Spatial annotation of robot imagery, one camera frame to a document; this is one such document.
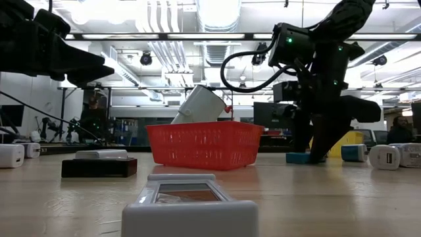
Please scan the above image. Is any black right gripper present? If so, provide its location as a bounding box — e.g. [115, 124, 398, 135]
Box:
[292, 62, 382, 164]

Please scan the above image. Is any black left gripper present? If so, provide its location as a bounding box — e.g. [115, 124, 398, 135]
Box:
[0, 21, 115, 88]

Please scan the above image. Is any teal power bank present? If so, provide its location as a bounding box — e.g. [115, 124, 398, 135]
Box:
[285, 151, 327, 165]

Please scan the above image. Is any blue and white charger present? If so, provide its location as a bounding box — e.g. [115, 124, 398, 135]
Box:
[341, 144, 368, 163]

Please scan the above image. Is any white box charger USB port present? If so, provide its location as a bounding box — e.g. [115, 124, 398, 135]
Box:
[368, 144, 401, 171]

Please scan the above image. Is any white rectangular USB charger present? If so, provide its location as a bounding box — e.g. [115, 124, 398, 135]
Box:
[74, 149, 129, 161]

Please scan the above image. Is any white charger with printed label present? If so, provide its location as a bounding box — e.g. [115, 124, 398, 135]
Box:
[389, 142, 421, 169]

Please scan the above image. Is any purple and white charger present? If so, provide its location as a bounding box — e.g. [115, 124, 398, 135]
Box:
[19, 142, 41, 159]

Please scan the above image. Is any black power bank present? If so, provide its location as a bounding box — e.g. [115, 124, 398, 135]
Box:
[61, 157, 138, 178]

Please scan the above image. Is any white charger cube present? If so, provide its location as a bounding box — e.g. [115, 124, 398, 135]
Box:
[0, 144, 26, 169]

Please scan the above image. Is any white framed solar power bank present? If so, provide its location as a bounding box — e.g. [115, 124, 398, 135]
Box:
[120, 173, 260, 237]

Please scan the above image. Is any dark grey office chair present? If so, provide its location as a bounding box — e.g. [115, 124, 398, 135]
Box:
[353, 128, 389, 148]

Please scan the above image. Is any yellow plastic basket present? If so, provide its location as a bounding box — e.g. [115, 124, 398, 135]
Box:
[309, 130, 364, 158]

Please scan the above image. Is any black computer monitor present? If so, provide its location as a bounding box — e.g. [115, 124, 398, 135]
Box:
[0, 105, 25, 128]
[253, 101, 295, 130]
[410, 102, 421, 134]

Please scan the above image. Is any red plastic basket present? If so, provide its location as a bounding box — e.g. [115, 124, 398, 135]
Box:
[145, 120, 265, 171]

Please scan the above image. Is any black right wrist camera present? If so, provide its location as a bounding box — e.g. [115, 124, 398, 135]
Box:
[272, 81, 301, 103]

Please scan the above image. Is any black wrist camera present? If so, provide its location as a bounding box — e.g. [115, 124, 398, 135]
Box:
[272, 81, 301, 103]
[34, 9, 72, 39]

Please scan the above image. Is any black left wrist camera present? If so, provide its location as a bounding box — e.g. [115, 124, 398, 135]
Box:
[34, 9, 72, 39]

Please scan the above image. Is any black overhead camera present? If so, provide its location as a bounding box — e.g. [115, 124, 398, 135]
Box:
[251, 41, 269, 66]

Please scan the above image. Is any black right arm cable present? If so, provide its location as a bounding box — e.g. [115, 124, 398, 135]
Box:
[219, 32, 299, 93]

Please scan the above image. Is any black overhead frame bar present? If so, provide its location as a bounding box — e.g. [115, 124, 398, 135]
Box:
[64, 32, 421, 41]

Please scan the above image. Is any silver round air duct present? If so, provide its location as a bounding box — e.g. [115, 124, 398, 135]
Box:
[196, 0, 243, 33]

